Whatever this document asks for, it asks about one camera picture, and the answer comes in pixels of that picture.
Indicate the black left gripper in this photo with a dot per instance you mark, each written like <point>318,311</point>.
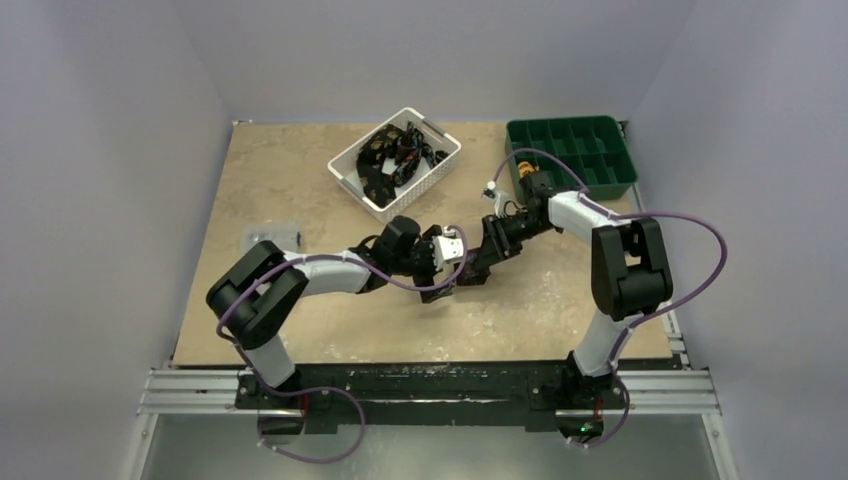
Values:
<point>425,244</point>

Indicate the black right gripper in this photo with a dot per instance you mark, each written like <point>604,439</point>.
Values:
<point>493,240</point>

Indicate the maroon blue floral tie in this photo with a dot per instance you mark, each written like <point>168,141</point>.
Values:
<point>468,275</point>

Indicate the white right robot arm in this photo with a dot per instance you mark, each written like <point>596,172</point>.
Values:
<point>629,270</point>

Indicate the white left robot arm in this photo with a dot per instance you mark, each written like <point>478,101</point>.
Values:
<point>253,299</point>

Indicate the dark ties in basket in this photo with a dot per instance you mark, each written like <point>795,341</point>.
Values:
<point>390,158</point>

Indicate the rolled orange tie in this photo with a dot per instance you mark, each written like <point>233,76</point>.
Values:
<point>526,168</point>

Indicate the white perforated plastic basket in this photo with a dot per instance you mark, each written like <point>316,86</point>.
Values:
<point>342,166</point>

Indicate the clear plastic screw box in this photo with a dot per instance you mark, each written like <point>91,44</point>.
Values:
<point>285,235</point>

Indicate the green compartment tray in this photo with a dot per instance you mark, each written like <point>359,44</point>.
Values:
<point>594,147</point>

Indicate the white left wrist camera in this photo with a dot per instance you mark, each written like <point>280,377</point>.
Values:
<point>449,247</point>

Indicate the aluminium frame rail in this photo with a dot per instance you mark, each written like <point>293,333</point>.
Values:
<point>532,308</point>

